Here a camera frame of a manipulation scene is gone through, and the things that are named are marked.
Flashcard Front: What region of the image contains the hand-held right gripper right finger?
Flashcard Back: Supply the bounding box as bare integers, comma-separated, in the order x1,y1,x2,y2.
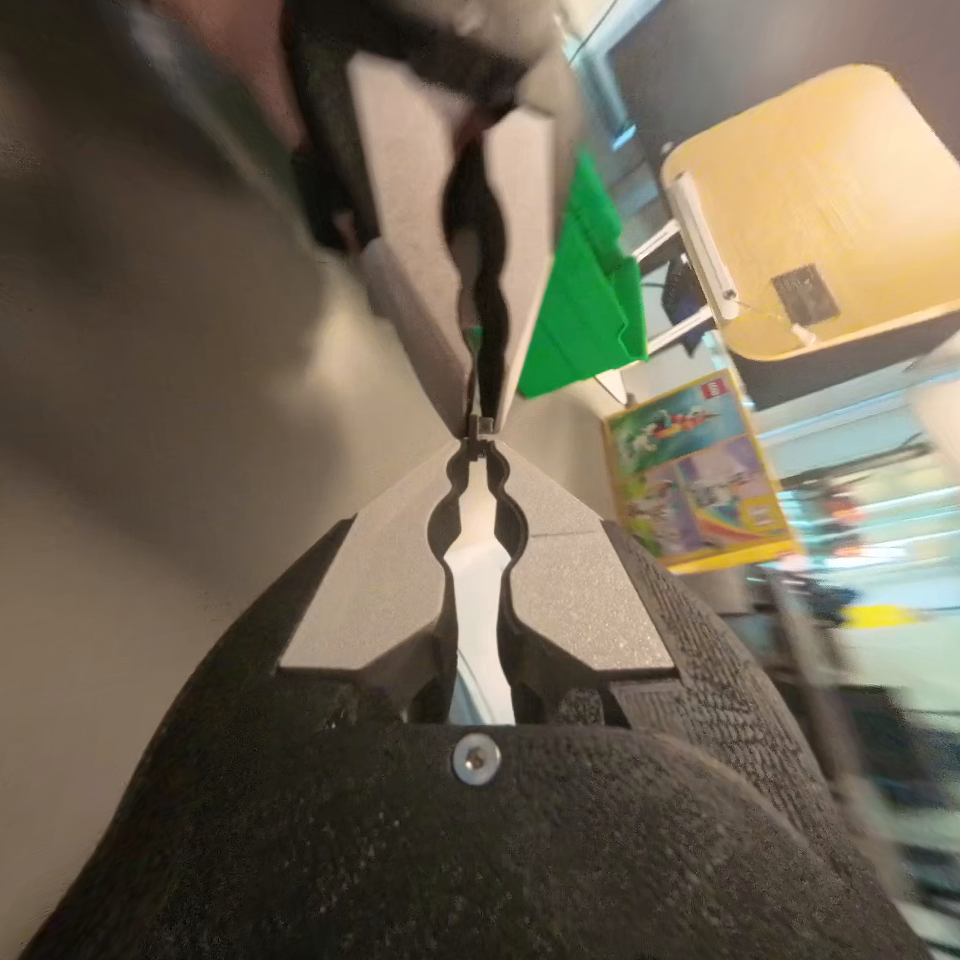
483,438,676,723

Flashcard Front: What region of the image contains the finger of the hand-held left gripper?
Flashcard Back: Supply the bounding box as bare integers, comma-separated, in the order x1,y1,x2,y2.
480,103,584,434
348,52,483,423

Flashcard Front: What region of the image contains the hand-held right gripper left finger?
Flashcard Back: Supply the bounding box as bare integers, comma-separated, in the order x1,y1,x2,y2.
277,438,472,723

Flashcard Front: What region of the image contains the colourful lego set box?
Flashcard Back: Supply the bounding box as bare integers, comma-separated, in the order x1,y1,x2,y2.
603,371,805,576

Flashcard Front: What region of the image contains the green plastic bin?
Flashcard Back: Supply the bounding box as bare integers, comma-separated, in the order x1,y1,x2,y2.
517,150,650,399

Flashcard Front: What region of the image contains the black square plate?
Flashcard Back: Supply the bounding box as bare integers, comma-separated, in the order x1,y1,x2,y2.
772,264,840,322

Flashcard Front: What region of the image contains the pale wooden desk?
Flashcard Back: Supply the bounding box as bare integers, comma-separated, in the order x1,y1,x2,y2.
660,63,960,365

